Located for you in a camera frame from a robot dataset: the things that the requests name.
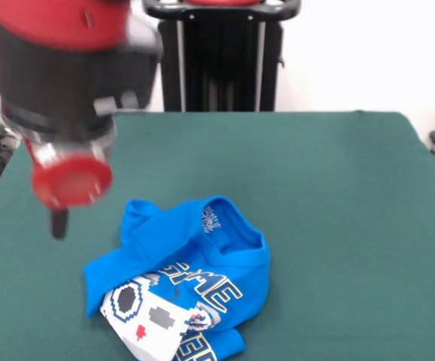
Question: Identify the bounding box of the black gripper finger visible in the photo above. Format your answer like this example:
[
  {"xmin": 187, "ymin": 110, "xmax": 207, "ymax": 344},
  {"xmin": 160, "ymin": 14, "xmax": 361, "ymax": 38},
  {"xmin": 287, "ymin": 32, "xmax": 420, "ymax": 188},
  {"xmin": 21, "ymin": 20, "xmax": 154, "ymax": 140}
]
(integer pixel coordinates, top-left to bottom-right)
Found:
[{"xmin": 48, "ymin": 208, "xmax": 70, "ymax": 241}]

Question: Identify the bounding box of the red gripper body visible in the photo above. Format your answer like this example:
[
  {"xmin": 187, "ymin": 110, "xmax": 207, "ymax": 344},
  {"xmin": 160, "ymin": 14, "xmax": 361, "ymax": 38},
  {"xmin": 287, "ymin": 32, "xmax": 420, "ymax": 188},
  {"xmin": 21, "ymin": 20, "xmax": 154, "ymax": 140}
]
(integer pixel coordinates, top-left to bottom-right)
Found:
[{"xmin": 21, "ymin": 135, "xmax": 114, "ymax": 211}]

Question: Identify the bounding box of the blue printed t-shirt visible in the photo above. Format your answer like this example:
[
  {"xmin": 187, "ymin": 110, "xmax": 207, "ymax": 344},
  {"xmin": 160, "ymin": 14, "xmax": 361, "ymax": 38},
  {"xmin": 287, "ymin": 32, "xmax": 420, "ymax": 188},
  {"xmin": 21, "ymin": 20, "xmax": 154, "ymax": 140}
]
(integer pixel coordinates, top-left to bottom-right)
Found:
[{"xmin": 83, "ymin": 195, "xmax": 272, "ymax": 361}]

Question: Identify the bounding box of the dark green tablecloth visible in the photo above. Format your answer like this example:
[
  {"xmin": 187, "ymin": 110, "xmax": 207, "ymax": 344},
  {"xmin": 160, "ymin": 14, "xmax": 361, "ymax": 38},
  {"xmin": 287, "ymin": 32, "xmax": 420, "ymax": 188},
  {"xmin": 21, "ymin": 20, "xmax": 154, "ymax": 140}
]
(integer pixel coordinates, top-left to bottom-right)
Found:
[{"xmin": 0, "ymin": 110, "xmax": 435, "ymax": 361}]

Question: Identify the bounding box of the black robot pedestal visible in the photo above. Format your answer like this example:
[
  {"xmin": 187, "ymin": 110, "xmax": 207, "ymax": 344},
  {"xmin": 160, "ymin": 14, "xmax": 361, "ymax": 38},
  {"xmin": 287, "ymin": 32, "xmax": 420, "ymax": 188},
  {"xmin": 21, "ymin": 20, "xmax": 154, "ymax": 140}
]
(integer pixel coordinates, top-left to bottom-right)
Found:
[{"xmin": 142, "ymin": 0, "xmax": 301, "ymax": 113}]

